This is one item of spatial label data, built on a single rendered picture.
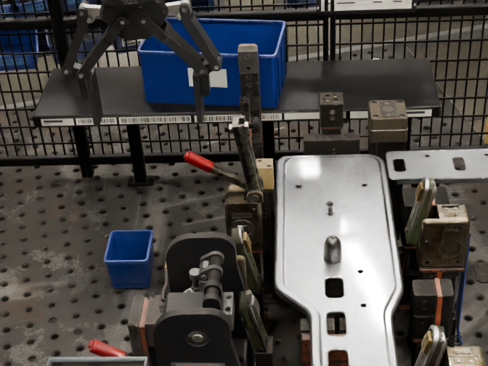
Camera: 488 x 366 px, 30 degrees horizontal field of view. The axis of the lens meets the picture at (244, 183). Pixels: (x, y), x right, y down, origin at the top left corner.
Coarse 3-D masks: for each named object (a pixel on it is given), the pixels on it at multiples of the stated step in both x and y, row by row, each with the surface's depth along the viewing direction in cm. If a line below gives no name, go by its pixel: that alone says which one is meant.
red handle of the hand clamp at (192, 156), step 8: (192, 152) 167; (184, 160) 167; (192, 160) 166; (200, 160) 167; (208, 160) 167; (200, 168) 167; (208, 168) 167; (216, 168) 168; (224, 176) 168; (232, 176) 169; (240, 176) 170; (240, 184) 169
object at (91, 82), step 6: (90, 72) 117; (90, 78) 115; (96, 78) 118; (90, 84) 115; (96, 84) 118; (90, 90) 116; (96, 90) 118; (90, 96) 116; (96, 96) 118; (90, 102) 117; (96, 102) 118; (96, 108) 118; (96, 114) 118; (102, 114) 121; (96, 120) 119
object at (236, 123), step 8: (232, 120) 162; (240, 120) 163; (256, 120) 161; (224, 128) 163; (232, 128) 161; (240, 128) 161; (248, 128) 162; (256, 128) 161; (240, 136) 162; (248, 136) 165; (240, 144) 163; (248, 144) 163; (240, 152) 164; (248, 152) 164; (240, 160) 165; (248, 160) 165; (248, 168) 166; (256, 168) 169; (248, 176) 167; (256, 176) 167; (248, 184) 168; (256, 184) 168
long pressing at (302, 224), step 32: (288, 160) 188; (320, 160) 188; (352, 160) 187; (288, 192) 180; (320, 192) 179; (352, 192) 178; (384, 192) 178; (288, 224) 172; (320, 224) 171; (352, 224) 171; (384, 224) 170; (288, 256) 164; (320, 256) 164; (352, 256) 163; (384, 256) 163; (288, 288) 158; (320, 288) 157; (352, 288) 157; (384, 288) 156; (320, 320) 151; (352, 320) 151; (384, 320) 150; (320, 352) 145; (352, 352) 145; (384, 352) 145
